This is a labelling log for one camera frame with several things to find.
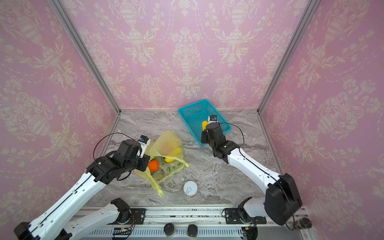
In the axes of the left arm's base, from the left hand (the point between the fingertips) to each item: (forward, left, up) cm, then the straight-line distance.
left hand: (148, 158), depth 73 cm
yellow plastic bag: (+15, -5, -15) cm, 22 cm away
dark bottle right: (-25, -70, -8) cm, 74 cm away
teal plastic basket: (+47, -22, -17) cm, 55 cm away
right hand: (+17, -28, +2) cm, 33 cm away
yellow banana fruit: (+12, -12, -15) cm, 23 cm away
